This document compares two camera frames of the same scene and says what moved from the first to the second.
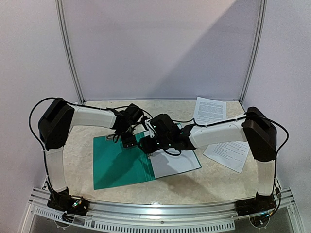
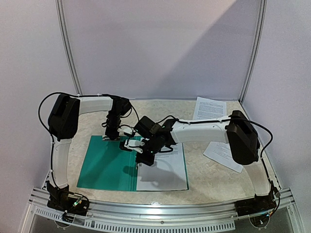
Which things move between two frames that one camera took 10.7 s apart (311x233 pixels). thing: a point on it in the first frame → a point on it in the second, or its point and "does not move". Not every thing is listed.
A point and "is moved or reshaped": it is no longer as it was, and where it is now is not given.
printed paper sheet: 208,110 does not move
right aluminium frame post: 256,51 does not move
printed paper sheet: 232,155 does not move
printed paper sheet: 164,165 is moved or reshaped
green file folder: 114,165 is moved or reshaped
